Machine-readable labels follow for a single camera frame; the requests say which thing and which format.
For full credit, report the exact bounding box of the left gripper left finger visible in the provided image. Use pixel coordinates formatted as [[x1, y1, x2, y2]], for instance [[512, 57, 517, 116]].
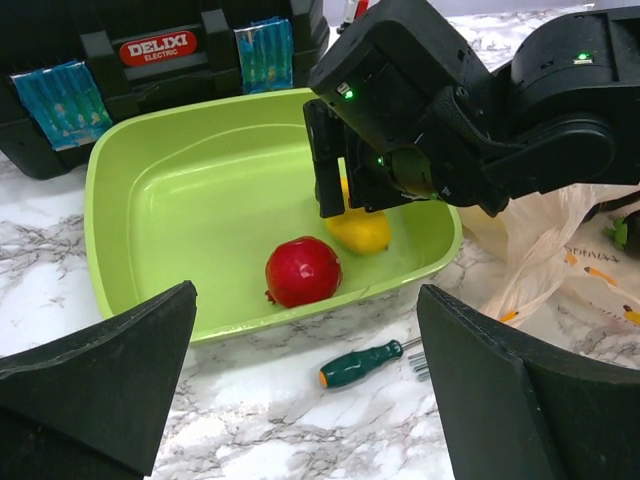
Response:
[[1, 281, 197, 479]]

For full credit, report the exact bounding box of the translucent orange plastic bag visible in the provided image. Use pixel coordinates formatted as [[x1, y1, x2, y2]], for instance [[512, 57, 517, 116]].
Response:
[[457, 183, 640, 371]]

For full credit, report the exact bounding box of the black plastic toolbox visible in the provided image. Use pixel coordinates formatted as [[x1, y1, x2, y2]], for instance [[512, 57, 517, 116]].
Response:
[[1, 1, 330, 180]]

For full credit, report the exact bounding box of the green handled screwdriver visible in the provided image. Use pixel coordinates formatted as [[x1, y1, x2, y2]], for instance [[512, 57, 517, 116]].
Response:
[[319, 337, 421, 389]]

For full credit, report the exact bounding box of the green plastic basin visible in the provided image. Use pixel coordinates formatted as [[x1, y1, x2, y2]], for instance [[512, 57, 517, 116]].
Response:
[[84, 89, 462, 342]]

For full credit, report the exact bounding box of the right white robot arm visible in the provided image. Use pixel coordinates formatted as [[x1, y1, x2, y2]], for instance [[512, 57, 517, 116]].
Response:
[[303, 1, 639, 218]]

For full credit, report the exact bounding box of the red fake pomegranate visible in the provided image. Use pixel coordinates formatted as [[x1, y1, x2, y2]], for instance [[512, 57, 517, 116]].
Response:
[[265, 236, 343, 309]]

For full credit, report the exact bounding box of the yellow fake mango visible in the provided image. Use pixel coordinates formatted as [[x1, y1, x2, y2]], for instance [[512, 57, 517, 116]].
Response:
[[325, 176, 392, 255]]

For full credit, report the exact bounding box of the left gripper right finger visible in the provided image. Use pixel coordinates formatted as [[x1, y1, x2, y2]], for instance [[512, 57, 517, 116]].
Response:
[[417, 285, 639, 479]]

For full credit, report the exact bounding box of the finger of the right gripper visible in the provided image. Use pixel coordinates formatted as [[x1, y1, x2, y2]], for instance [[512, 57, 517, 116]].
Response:
[[312, 117, 345, 219]]

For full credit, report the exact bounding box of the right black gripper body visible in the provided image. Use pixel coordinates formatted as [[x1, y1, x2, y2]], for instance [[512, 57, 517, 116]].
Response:
[[302, 99, 439, 213]]

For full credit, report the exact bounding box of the small yellow metal connector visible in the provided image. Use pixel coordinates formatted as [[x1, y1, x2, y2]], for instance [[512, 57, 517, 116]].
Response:
[[409, 352, 431, 382]]

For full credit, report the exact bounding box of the dark fake eggplant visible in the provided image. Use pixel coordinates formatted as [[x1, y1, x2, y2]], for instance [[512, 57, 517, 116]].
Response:
[[584, 192, 639, 258]]

